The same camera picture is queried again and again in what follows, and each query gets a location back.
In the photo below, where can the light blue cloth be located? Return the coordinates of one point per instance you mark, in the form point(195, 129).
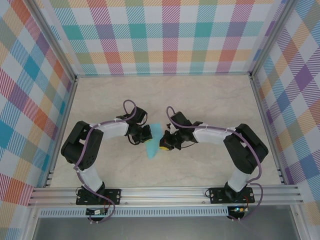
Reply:
point(153, 147)

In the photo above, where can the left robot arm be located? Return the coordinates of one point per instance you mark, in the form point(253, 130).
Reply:
point(80, 147)

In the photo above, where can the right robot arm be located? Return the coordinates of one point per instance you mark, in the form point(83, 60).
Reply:
point(247, 150)

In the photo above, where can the grey metal panel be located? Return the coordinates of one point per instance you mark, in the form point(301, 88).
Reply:
point(162, 228)

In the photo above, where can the small circuit board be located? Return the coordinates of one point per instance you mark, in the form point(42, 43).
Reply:
point(238, 209)
point(96, 212)

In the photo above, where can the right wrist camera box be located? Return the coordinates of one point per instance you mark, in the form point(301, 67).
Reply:
point(169, 127)

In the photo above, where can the wide aluminium mounting rail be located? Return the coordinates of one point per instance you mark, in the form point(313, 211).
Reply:
point(162, 196)

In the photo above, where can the thin aluminium rail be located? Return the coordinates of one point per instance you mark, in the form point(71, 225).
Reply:
point(162, 74)

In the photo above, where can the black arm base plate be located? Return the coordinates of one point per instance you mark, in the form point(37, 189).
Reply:
point(216, 195)
point(113, 196)

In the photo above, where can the aluminium side rail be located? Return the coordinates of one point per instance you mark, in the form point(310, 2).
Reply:
point(61, 130)
point(268, 130)

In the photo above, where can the aluminium frame post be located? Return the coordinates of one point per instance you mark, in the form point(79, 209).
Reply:
point(272, 35)
point(53, 40)

